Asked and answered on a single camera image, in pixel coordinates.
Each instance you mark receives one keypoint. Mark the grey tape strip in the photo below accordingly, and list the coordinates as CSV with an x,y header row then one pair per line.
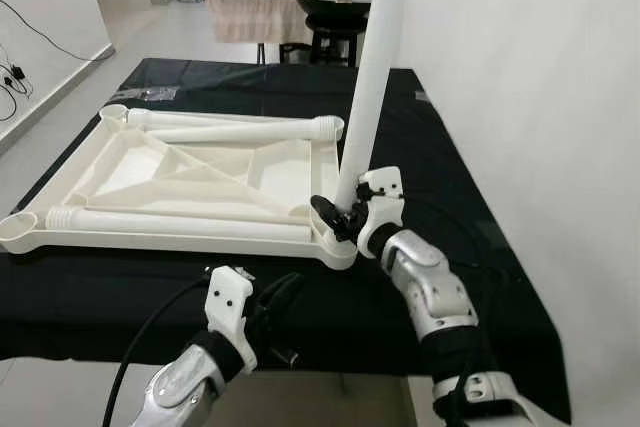
x,y
421,97

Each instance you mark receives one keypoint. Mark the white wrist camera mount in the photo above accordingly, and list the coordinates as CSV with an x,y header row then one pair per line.
x,y
228,297
388,217

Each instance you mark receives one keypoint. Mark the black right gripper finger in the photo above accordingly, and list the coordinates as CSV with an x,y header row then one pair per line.
x,y
328,217

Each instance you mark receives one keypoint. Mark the clear plastic wrap piece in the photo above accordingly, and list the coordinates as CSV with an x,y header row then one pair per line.
x,y
150,94

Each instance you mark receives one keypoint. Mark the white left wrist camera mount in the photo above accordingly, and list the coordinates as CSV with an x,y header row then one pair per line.
x,y
228,297

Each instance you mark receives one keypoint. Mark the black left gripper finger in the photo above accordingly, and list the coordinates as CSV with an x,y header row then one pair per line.
x,y
280,295

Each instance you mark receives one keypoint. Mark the white plastic children table top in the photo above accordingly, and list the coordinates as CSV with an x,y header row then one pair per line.
x,y
130,172

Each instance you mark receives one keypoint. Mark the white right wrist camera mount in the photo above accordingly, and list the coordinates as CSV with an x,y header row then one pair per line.
x,y
388,217

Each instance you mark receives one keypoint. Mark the black round bowl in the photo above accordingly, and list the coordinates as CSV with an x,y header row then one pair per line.
x,y
330,2

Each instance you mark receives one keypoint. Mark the black stool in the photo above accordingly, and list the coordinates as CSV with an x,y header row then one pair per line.
x,y
325,45

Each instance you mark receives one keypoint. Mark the black table cloth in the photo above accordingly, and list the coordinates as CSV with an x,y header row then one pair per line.
x,y
100,297

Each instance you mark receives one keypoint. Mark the white plastic table leg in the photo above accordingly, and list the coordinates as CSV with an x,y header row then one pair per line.
x,y
180,224
200,117
260,131
380,47

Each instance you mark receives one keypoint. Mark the beige cloth covered table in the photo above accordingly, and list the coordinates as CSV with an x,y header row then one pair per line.
x,y
255,19

